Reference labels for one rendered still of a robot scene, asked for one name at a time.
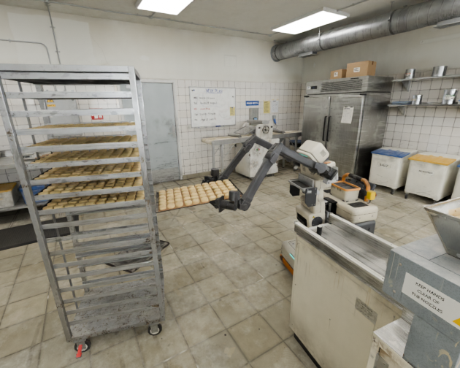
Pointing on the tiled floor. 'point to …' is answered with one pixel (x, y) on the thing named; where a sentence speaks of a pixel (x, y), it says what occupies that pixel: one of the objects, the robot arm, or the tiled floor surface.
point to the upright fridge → (342, 150)
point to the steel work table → (6, 169)
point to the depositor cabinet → (389, 346)
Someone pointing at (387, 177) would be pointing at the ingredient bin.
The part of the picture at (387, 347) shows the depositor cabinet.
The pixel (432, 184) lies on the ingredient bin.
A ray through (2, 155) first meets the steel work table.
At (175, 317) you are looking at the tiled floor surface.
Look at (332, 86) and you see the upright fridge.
